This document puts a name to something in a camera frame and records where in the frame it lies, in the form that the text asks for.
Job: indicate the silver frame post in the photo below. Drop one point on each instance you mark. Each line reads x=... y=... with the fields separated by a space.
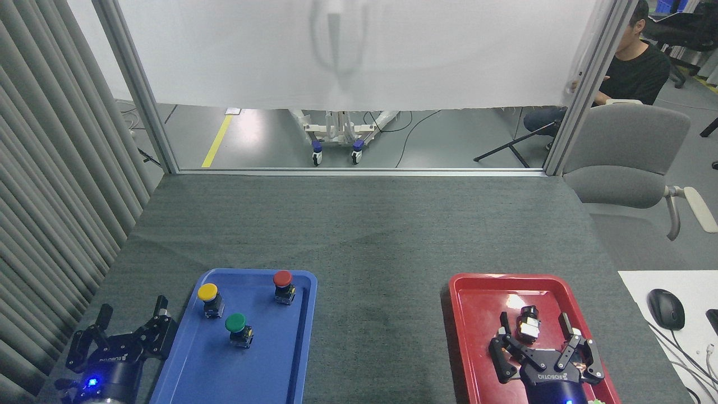
x=137 y=84
x=583 y=101

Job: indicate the white stand on wheels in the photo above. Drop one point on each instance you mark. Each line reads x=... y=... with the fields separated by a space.
x=336 y=134

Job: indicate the yellow push button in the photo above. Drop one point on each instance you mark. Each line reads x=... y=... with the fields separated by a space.
x=207 y=292

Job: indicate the yellow floor tape line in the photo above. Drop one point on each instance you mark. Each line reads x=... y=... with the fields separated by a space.
x=216 y=140

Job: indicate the black computer mouse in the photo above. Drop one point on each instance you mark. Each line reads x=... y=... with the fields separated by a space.
x=666 y=308

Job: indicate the black tripod stand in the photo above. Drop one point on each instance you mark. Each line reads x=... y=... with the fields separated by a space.
x=507 y=147

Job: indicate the red plastic tray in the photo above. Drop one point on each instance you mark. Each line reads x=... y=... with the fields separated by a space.
x=477 y=336

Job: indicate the black keyboard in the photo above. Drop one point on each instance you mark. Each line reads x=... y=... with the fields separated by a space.
x=713 y=321

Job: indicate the grey office chair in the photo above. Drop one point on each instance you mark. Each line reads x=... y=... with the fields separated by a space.
x=622 y=151

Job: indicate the person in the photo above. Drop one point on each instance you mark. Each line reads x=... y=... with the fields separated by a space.
x=636 y=73

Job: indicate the grey pleated curtain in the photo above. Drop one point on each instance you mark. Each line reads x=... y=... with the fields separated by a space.
x=56 y=168

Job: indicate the green push button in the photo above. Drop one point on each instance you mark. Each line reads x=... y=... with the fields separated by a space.
x=235 y=322

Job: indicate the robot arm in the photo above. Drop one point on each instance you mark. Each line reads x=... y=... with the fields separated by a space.
x=106 y=402

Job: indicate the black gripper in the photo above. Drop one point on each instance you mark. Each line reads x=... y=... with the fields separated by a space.
x=552 y=379
x=115 y=370

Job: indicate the black office chair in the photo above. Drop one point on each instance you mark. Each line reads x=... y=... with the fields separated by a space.
x=684 y=33

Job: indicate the white side table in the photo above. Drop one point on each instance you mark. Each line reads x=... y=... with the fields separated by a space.
x=695 y=280

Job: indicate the white hanging sheet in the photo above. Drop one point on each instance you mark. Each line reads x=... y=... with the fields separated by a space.
x=359 y=56

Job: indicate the red push button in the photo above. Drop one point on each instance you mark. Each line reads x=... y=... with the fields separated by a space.
x=282 y=278

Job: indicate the blue plastic tray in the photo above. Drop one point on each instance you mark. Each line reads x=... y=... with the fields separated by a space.
x=269 y=359

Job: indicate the silver table edge rail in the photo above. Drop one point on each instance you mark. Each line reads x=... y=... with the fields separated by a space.
x=359 y=171

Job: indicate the black white selector switch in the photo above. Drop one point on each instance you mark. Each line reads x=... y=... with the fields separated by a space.
x=528 y=325

